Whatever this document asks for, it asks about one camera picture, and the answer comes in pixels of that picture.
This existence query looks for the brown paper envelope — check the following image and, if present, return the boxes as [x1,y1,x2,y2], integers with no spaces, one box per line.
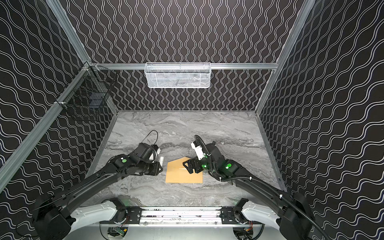
[166,157,203,184]

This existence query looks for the white glue stick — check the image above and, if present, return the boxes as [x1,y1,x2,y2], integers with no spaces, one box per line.
[159,156,164,166]

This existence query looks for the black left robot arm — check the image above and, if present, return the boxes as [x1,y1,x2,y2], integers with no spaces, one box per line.
[32,143,163,240]

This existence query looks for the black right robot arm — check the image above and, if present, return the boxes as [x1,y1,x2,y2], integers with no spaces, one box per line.
[183,140,315,240]

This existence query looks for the aluminium back crossbar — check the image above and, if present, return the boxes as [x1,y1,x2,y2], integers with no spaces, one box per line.
[92,63,278,71]

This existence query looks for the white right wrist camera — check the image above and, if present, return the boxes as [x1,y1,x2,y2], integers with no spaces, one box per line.
[191,141,205,161]

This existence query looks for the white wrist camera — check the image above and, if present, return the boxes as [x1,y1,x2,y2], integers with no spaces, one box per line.
[191,141,205,161]
[150,144,161,161]

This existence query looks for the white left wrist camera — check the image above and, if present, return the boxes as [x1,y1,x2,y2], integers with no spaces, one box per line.
[150,144,161,161]

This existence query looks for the thin black left cable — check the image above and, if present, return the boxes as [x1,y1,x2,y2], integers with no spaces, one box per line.
[140,129,159,146]

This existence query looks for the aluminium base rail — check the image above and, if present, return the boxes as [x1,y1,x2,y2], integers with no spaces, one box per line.
[59,205,304,228]

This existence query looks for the black corrugated cable conduit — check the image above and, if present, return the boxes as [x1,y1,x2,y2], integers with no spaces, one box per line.
[193,134,331,240]

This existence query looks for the white wire mesh basket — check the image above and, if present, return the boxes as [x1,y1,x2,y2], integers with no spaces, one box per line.
[144,69,212,89]

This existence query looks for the black wire basket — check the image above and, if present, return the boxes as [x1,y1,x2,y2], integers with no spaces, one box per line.
[59,66,117,122]

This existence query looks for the aluminium left side rail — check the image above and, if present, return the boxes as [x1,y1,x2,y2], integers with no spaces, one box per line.
[1,62,90,191]

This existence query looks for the aluminium frame corner post left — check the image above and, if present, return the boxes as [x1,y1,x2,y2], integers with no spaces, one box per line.
[46,0,92,63]

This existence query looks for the aluminium frame corner post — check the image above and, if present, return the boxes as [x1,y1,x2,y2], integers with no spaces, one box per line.
[46,0,92,63]
[255,0,316,115]

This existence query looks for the aluminium frame corner post right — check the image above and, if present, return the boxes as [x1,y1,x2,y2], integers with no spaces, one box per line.
[255,0,316,115]

